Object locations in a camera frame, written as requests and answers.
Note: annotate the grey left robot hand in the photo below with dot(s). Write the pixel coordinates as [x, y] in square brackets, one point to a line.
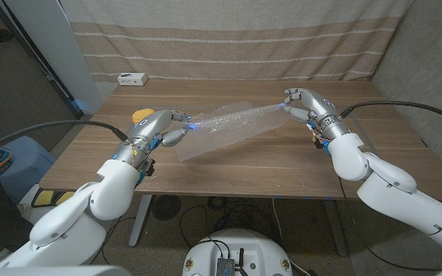
[148, 128]

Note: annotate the clear bubble wrap sheet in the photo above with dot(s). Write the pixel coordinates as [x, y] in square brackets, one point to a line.
[225, 132]

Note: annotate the white power strip box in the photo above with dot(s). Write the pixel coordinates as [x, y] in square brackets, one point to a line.
[132, 79]

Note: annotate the white table leg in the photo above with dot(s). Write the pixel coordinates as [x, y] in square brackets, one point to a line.
[140, 222]

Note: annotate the yellow bumpy sponge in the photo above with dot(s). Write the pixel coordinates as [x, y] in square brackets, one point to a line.
[141, 114]

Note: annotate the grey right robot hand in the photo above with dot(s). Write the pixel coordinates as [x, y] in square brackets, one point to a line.
[318, 109]

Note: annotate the grey table leg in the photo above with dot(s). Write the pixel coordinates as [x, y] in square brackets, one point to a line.
[336, 230]

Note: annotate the round black floor fan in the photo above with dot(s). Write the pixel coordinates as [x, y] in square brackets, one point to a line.
[166, 207]

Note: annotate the white door frame pillar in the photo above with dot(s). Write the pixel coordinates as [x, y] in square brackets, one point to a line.
[60, 57]

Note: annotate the beige striped curtain backdrop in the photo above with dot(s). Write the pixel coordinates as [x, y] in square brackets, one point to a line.
[225, 46]

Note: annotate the white base with yellow pads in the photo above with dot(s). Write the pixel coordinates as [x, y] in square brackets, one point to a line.
[44, 197]

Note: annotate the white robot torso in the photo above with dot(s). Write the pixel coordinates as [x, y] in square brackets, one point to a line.
[255, 249]

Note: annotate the grey electronics module on torso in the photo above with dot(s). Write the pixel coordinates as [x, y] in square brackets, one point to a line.
[225, 267]

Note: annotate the blue plastic bin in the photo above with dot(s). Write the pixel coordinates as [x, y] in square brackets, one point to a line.
[25, 161]

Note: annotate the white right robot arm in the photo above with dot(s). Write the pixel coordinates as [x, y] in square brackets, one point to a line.
[397, 199]

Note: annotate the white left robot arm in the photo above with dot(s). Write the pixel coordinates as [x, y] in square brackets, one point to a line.
[71, 226]

